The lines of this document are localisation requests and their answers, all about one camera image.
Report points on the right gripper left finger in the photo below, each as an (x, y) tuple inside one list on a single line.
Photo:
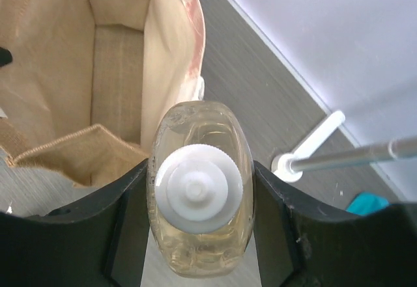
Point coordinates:
[(98, 240)]

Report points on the metal clothes rack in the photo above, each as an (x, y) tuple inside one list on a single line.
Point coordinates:
[(290, 167)]

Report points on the clear amber liquid bottle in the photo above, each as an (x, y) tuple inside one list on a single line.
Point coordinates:
[(200, 190)]

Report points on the teal hanging shirt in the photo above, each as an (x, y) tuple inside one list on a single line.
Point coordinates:
[(367, 203)]

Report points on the brown canvas bag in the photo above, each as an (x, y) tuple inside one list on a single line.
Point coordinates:
[(90, 81)]

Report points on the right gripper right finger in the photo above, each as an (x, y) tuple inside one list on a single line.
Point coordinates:
[(302, 241)]

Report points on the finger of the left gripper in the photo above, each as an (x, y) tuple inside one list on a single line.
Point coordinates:
[(5, 56)]

